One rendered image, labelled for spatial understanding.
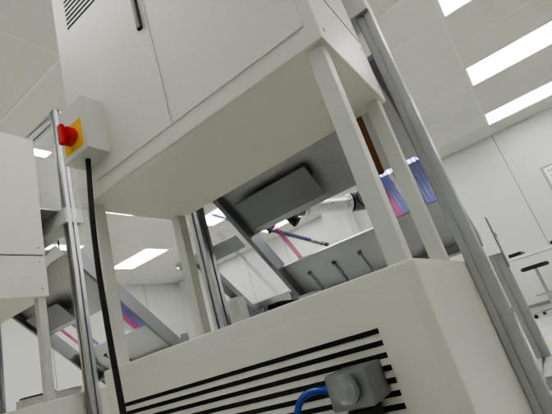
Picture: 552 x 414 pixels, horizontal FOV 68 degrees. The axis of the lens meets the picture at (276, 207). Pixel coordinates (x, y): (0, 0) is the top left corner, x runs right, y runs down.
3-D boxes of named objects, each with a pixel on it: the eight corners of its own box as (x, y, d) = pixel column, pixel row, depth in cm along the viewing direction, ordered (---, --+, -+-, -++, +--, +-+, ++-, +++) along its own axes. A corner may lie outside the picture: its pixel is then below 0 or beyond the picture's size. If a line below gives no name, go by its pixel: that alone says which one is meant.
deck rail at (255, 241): (306, 308, 165) (308, 296, 170) (310, 306, 164) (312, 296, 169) (189, 176, 139) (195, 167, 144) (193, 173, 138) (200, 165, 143)
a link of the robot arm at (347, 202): (362, 194, 221) (278, 204, 204) (372, 186, 212) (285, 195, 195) (369, 213, 217) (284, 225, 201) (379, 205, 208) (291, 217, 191)
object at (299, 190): (252, 241, 150) (255, 232, 154) (424, 158, 120) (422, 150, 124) (193, 173, 138) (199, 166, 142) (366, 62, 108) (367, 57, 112)
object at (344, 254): (310, 300, 166) (310, 294, 168) (474, 241, 135) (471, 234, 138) (282, 269, 159) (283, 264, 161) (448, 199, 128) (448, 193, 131)
